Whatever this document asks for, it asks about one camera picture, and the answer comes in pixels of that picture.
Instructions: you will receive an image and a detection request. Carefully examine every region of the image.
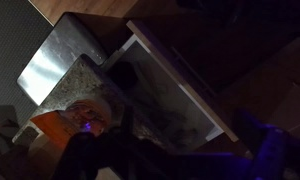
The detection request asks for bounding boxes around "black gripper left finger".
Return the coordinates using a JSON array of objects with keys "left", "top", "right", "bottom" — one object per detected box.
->
[{"left": 51, "top": 124, "right": 178, "bottom": 180}]

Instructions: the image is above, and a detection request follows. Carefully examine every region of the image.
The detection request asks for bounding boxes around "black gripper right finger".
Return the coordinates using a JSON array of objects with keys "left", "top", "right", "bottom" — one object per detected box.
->
[{"left": 177, "top": 110, "right": 300, "bottom": 180}]

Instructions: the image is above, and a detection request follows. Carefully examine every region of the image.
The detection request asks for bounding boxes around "granite kitchen countertop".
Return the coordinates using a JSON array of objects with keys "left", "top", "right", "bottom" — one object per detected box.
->
[{"left": 11, "top": 54, "right": 164, "bottom": 151}]

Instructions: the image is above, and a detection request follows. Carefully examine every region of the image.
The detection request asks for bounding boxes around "open white top drawer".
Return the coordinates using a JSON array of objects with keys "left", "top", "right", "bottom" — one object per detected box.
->
[{"left": 104, "top": 20, "right": 238, "bottom": 152}]

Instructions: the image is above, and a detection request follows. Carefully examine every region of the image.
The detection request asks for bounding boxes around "white bowl with food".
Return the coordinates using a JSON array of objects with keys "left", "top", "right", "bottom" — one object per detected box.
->
[{"left": 59, "top": 99, "right": 112, "bottom": 136}]

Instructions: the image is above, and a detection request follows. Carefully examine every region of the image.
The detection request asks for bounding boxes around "orange box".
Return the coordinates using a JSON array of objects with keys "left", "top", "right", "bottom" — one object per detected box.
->
[{"left": 31, "top": 111, "right": 79, "bottom": 150}]

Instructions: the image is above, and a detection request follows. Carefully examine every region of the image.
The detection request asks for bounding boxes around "stainless steel sink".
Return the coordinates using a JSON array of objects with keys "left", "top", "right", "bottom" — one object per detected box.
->
[{"left": 16, "top": 12, "right": 108, "bottom": 107}]

